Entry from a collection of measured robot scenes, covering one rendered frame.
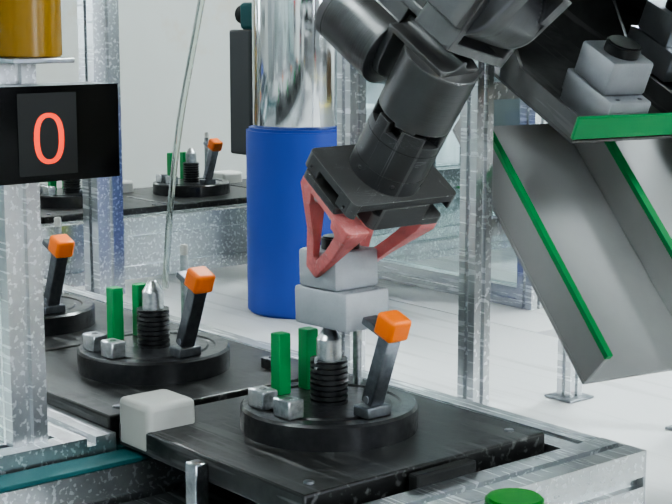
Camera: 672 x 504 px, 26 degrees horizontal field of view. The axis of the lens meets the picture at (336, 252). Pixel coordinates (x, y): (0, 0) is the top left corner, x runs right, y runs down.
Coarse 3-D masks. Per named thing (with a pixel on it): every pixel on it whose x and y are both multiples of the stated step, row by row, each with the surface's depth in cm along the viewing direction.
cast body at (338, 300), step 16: (304, 256) 113; (352, 256) 111; (368, 256) 112; (304, 272) 113; (336, 272) 110; (352, 272) 111; (368, 272) 112; (304, 288) 113; (320, 288) 112; (336, 288) 111; (352, 288) 112; (368, 288) 112; (384, 288) 112; (304, 304) 114; (320, 304) 112; (336, 304) 110; (352, 304) 110; (368, 304) 111; (384, 304) 112; (304, 320) 114; (320, 320) 112; (336, 320) 111; (352, 320) 110
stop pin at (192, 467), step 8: (192, 464) 107; (200, 464) 107; (192, 472) 107; (200, 472) 107; (192, 480) 107; (200, 480) 107; (192, 488) 107; (200, 488) 107; (192, 496) 107; (200, 496) 107
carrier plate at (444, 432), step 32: (224, 416) 118; (448, 416) 118; (480, 416) 118; (160, 448) 112; (192, 448) 109; (224, 448) 109; (256, 448) 109; (384, 448) 109; (416, 448) 109; (448, 448) 109; (480, 448) 109; (512, 448) 111; (224, 480) 106; (256, 480) 103; (288, 480) 102; (320, 480) 102; (352, 480) 102; (384, 480) 103
